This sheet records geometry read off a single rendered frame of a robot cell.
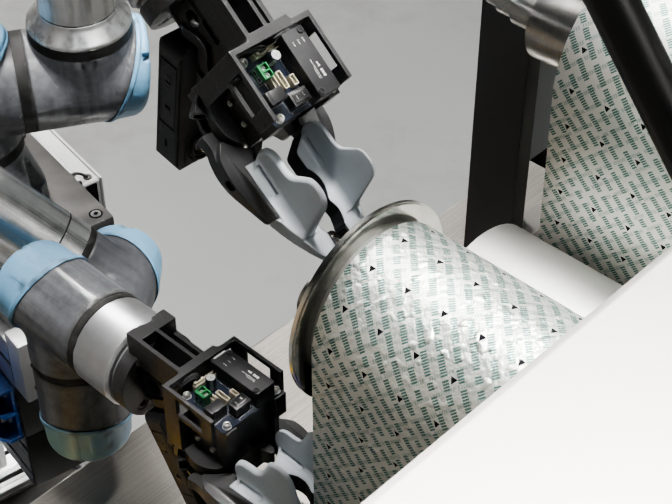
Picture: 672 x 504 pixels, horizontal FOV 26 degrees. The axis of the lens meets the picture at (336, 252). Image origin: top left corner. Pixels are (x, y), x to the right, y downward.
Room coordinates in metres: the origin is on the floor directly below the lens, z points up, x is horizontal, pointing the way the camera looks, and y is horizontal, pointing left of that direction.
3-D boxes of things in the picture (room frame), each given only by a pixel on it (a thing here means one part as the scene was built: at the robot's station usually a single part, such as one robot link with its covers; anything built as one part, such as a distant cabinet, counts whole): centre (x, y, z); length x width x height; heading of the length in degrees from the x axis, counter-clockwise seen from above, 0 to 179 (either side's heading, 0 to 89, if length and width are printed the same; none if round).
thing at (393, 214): (0.71, -0.02, 1.25); 0.15 x 0.01 x 0.15; 136
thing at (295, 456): (0.68, 0.01, 1.11); 0.09 x 0.03 x 0.06; 47
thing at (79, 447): (0.87, 0.21, 1.01); 0.11 x 0.08 x 0.11; 175
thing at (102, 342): (0.80, 0.16, 1.11); 0.08 x 0.05 x 0.08; 136
